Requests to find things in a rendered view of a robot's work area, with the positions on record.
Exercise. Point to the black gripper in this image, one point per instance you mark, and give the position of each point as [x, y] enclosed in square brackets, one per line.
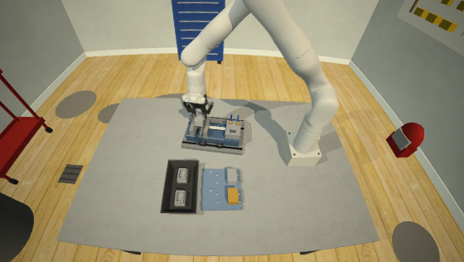
[199, 106]

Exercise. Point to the yellow rectangular block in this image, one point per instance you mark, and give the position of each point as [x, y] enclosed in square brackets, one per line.
[233, 198]

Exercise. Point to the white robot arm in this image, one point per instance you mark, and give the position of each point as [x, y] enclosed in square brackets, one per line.
[293, 43]

